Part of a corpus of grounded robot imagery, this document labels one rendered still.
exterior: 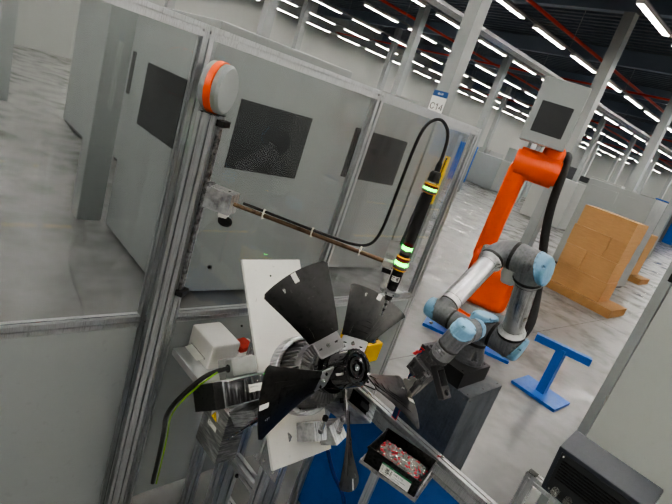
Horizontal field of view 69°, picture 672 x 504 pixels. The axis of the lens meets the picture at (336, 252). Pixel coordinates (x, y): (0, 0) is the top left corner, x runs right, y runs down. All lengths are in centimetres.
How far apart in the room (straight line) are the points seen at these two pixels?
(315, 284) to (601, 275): 820
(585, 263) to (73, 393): 859
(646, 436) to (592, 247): 654
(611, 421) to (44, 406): 277
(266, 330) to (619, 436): 220
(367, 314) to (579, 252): 802
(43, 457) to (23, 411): 25
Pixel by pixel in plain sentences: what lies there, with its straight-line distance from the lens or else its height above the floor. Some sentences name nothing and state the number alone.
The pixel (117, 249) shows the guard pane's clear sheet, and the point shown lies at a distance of 184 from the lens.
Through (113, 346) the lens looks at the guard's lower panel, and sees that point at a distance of 203.
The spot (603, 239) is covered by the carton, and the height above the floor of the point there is 115.
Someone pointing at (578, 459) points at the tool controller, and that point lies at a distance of 172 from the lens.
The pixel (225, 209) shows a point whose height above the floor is 153.
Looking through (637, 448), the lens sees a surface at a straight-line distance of 327.
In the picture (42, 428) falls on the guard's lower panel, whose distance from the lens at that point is 216.
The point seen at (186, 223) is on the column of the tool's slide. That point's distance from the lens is 169.
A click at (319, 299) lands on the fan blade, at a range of 155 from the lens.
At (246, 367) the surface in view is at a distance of 155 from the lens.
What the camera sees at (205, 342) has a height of 96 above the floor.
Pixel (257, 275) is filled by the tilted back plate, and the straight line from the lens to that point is 174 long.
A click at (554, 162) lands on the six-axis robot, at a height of 203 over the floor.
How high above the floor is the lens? 197
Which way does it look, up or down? 17 degrees down
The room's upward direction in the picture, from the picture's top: 19 degrees clockwise
